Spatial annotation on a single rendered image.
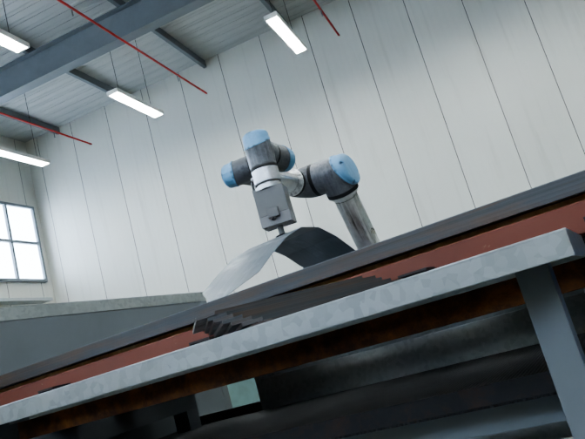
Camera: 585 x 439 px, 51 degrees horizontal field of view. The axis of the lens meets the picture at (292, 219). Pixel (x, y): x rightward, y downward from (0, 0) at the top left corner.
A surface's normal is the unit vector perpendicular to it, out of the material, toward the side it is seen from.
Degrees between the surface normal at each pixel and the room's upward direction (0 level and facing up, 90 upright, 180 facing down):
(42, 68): 90
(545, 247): 90
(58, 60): 90
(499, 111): 90
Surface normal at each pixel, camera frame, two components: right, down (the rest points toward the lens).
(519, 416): -0.48, -0.06
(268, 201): -0.22, -0.14
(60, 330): 0.84, -0.33
